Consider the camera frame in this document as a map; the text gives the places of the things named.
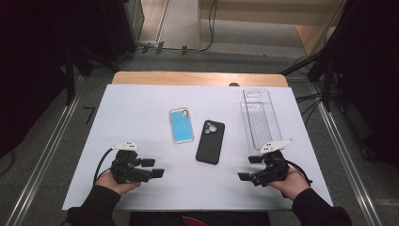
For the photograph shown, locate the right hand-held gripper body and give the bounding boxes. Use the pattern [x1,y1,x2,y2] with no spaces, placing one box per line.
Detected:
[249,138,295,188]

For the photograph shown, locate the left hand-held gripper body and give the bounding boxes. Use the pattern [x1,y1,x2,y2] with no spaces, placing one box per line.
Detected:
[109,140,153,185]

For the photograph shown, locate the clear plastic packaging tray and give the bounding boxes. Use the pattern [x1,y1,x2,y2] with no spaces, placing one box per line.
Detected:
[240,89,284,156]

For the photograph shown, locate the black phone case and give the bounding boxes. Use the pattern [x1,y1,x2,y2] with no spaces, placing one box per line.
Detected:
[195,119,226,166]

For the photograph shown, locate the blue phone case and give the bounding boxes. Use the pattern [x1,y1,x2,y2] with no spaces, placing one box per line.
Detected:
[168,107,195,145]

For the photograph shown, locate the person's left hand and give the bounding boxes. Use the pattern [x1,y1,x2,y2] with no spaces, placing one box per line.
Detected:
[94,170,142,196]

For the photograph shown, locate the person's right hand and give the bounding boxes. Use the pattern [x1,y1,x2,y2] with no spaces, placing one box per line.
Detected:
[268,167,311,202]

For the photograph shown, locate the white table board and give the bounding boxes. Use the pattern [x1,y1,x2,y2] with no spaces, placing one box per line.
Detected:
[61,84,334,211]

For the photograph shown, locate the wooden table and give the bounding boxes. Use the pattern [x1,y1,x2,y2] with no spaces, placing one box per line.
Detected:
[111,71,289,88]

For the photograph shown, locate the black metal stand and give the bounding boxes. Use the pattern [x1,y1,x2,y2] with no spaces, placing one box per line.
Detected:
[62,43,120,106]

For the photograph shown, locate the black tripod stand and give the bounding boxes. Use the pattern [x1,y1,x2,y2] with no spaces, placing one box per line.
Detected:
[279,29,346,113]

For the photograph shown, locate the black curtain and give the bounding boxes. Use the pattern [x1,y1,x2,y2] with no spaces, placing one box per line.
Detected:
[0,0,106,159]
[326,0,399,172]

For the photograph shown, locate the dark cabinet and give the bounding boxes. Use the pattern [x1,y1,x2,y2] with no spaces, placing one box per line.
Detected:
[102,0,145,62]

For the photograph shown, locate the light wooden shelf unit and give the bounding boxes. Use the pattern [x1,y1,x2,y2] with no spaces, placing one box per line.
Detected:
[197,0,347,57]

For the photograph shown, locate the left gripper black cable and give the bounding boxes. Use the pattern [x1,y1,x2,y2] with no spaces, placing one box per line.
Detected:
[93,147,115,185]

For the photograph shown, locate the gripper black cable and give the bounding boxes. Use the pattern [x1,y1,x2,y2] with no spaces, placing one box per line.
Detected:
[93,147,115,185]
[281,159,313,199]

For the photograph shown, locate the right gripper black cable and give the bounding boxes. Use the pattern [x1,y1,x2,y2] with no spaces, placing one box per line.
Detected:
[281,159,313,199]

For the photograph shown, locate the metal floor rail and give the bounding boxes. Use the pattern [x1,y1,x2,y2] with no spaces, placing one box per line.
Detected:
[309,84,384,226]
[5,93,83,226]

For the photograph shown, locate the black floor cables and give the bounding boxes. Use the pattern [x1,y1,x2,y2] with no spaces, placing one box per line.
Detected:
[295,90,326,127]

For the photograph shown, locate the floor cable with clips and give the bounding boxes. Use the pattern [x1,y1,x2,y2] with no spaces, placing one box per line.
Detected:
[119,40,201,62]

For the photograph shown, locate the hanging black cable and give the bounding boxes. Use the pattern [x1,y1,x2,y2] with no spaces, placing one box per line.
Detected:
[199,0,219,53]

